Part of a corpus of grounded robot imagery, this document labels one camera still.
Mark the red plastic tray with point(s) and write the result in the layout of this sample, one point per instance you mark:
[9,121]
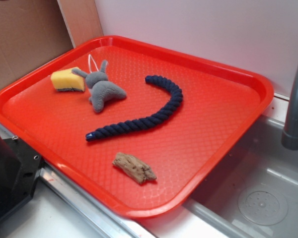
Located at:
[219,105]

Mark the brown cardboard panel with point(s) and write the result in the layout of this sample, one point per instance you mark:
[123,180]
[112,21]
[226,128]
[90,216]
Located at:
[34,32]

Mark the grey sink basin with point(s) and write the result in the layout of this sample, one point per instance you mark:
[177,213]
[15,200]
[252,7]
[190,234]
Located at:
[211,211]

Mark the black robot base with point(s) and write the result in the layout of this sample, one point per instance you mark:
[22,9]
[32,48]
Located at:
[20,167]

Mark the brown wood chip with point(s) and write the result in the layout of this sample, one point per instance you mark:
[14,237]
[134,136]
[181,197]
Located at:
[135,168]

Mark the grey plush toy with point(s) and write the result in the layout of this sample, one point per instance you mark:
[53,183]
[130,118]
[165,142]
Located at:
[101,89]

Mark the sink drain cover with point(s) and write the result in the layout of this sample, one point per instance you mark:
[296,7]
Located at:
[262,206]

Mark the yellow sponge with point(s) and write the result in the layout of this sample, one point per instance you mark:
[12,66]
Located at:
[65,80]

